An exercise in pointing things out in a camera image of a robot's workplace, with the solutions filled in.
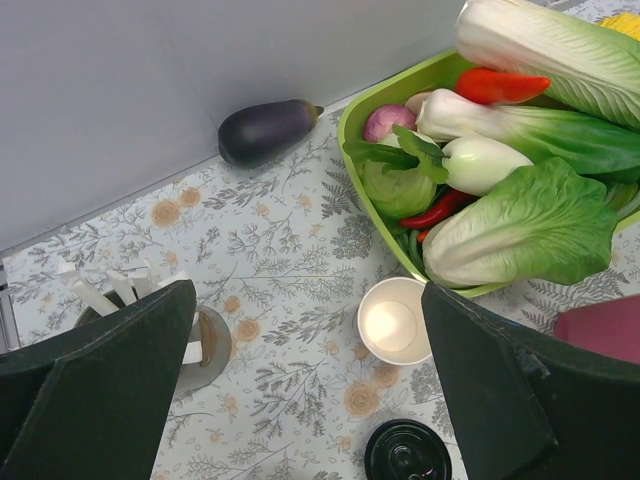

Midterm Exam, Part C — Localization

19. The bok choy front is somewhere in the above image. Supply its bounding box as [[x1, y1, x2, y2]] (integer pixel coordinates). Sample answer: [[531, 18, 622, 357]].
[[422, 158, 618, 288]]

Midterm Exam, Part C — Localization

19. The grey straw holder cup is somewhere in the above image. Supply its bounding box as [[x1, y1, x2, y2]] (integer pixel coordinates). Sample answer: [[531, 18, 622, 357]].
[[75, 281, 231, 397]]

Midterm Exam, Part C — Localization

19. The napa cabbage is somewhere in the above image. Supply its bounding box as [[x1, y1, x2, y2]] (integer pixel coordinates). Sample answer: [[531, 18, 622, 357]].
[[455, 1, 639, 132]]

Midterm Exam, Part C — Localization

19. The red chili pepper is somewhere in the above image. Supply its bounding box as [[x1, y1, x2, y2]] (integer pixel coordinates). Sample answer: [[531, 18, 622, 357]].
[[398, 190, 478, 229]]

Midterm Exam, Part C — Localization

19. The purple eggplant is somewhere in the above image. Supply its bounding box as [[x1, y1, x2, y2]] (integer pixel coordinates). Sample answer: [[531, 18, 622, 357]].
[[218, 99, 324, 168]]

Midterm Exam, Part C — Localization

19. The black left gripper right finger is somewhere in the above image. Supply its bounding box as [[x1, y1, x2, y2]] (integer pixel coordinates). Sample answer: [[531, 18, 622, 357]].
[[421, 282, 639, 479]]

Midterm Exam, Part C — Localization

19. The stack of black lids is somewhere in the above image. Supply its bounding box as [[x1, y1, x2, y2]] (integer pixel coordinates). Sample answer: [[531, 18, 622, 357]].
[[364, 419, 453, 480]]

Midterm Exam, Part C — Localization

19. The bok choy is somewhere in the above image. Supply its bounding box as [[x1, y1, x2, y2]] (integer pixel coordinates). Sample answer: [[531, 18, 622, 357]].
[[416, 89, 639, 184], [422, 158, 618, 288]]

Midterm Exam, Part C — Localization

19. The pink paper cake bag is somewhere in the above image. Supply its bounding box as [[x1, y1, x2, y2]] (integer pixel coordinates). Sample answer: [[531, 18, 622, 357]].
[[553, 294, 640, 364]]

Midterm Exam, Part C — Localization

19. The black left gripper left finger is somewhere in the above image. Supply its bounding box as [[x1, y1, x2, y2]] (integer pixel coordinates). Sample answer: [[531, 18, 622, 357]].
[[1, 280, 196, 479]]

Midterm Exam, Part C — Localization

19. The yellow vegetable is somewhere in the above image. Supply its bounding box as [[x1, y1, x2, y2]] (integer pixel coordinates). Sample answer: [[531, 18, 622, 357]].
[[598, 12, 640, 40]]

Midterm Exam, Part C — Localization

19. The purple onion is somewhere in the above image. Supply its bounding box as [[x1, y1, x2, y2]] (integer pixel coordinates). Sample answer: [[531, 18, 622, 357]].
[[363, 104, 416, 143]]

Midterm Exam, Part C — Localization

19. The bok choy middle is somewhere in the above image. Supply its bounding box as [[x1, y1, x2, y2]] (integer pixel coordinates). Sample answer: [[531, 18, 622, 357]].
[[416, 89, 639, 184]]

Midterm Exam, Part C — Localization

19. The floral table mat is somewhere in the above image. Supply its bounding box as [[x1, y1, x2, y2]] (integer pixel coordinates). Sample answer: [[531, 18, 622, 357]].
[[0, 107, 640, 480]]

